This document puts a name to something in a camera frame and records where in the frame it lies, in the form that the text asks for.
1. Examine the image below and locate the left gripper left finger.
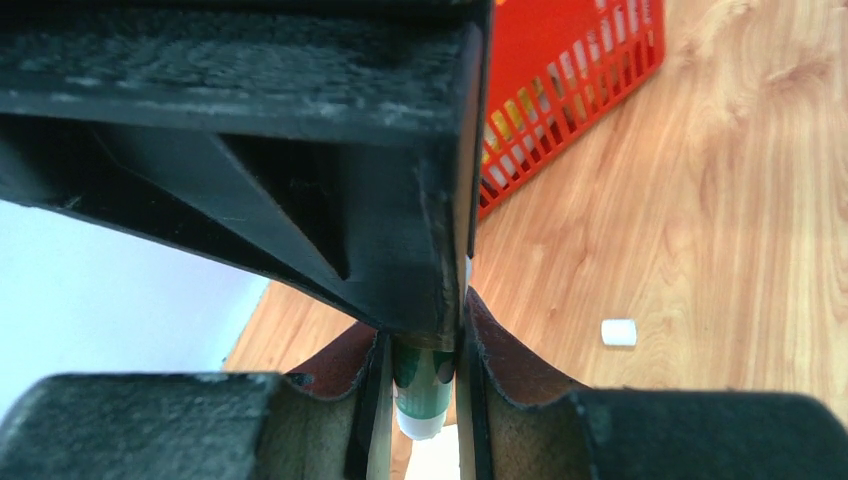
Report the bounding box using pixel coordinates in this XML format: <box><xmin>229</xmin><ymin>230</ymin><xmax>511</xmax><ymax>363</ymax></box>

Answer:
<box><xmin>1</xmin><ymin>324</ymin><xmax>392</xmax><ymax>479</ymax></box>

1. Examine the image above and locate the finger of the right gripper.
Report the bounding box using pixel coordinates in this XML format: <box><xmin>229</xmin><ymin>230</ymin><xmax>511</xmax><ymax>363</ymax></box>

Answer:
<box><xmin>1</xmin><ymin>1</ymin><xmax>493</xmax><ymax>336</ymax></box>

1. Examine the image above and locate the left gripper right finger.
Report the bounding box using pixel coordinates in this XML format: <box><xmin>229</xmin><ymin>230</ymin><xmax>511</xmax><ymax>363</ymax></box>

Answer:
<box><xmin>457</xmin><ymin>291</ymin><xmax>847</xmax><ymax>479</ymax></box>

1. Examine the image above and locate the green white glue stick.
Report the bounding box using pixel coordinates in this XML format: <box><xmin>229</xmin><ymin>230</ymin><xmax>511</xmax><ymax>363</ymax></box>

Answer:
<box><xmin>392</xmin><ymin>340</ymin><xmax>455</xmax><ymax>441</ymax></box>

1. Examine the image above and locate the red plastic shopping basket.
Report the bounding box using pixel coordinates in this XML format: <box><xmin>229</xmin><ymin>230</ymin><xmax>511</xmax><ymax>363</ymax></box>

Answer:
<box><xmin>478</xmin><ymin>0</ymin><xmax>665</xmax><ymax>217</ymax></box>

